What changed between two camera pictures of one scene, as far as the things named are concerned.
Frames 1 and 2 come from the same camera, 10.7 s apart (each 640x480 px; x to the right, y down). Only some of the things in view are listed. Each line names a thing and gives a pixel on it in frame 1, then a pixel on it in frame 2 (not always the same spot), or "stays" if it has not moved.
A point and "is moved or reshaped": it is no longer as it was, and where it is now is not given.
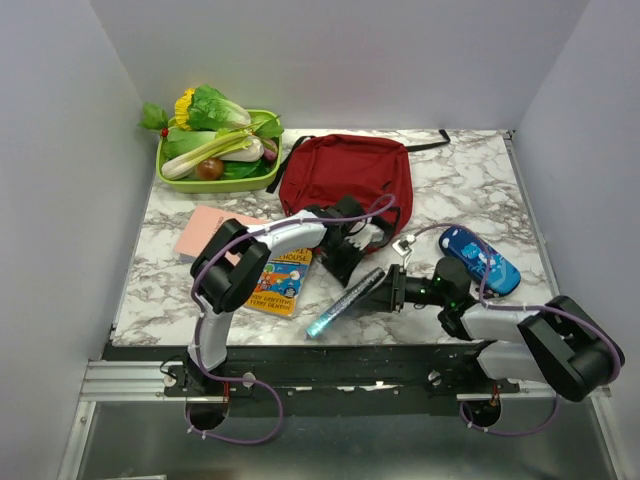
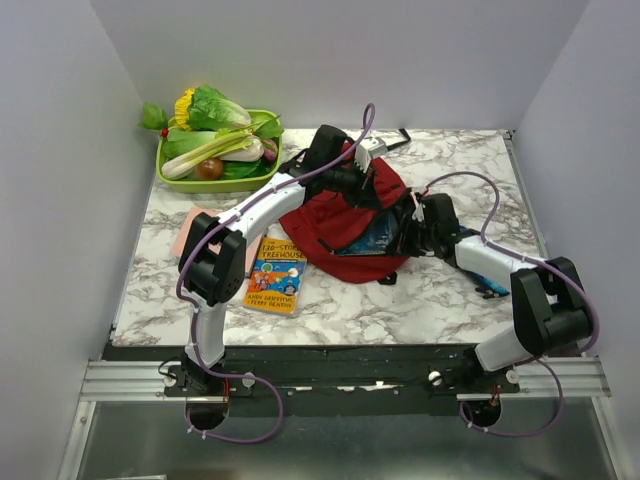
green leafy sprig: x=154 y=116 stays
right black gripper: x=391 y=293 to x=403 y=245
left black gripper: x=345 y=270 to x=364 y=194
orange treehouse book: x=281 y=284 stays
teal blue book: x=350 y=294 to x=376 y=239
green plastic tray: x=216 y=186 stays
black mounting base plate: x=328 y=379 stays
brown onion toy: x=210 y=169 stays
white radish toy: x=253 y=153 stays
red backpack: x=376 y=171 is moved or reshaped
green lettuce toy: x=211 y=110 stays
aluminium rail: x=144 y=382 stays
